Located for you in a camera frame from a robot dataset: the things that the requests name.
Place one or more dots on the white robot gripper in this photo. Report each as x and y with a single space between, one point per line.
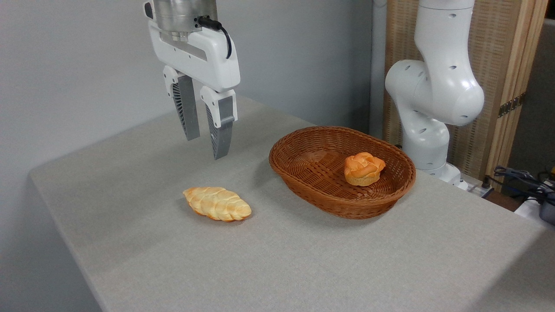
204 54

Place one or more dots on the long braided bread loaf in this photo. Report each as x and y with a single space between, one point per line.
217 203

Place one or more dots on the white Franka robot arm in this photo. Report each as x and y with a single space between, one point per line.
442 86

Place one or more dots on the brown woven wicker basket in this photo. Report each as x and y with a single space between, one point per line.
312 173

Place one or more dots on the round orange bread bun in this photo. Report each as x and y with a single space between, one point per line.
363 169

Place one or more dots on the grey tablecloth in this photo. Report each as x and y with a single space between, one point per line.
260 260

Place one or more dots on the white power strip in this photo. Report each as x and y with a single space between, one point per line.
479 190

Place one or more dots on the black power plug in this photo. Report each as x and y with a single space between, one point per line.
486 183

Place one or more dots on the metal screen hinge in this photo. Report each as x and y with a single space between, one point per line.
511 105

